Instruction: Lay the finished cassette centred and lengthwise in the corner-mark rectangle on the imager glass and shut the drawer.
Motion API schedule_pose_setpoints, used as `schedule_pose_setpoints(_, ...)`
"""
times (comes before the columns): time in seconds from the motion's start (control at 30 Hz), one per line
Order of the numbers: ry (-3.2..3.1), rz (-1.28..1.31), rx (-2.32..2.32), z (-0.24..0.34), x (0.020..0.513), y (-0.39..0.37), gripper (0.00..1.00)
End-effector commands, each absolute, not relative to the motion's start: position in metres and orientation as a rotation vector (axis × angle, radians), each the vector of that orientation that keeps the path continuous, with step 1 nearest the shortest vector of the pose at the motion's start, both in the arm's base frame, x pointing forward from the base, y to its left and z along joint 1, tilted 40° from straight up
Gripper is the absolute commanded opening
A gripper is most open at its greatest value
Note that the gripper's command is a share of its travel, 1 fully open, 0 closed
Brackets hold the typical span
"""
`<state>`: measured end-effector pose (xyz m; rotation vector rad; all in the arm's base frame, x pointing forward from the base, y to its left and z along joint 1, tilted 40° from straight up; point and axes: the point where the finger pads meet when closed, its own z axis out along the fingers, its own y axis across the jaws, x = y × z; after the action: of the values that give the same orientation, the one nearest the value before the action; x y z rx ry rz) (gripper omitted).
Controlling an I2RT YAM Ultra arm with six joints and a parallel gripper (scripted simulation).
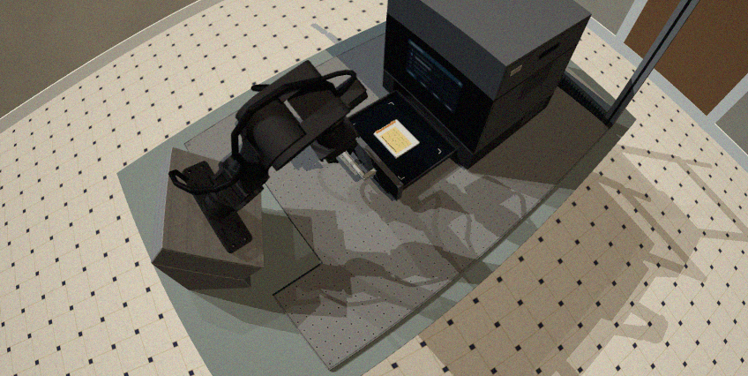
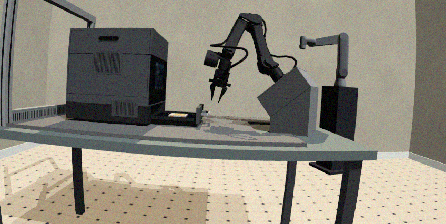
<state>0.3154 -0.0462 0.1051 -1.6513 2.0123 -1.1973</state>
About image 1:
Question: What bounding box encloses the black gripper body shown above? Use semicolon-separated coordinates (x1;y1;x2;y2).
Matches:
310;117;360;162

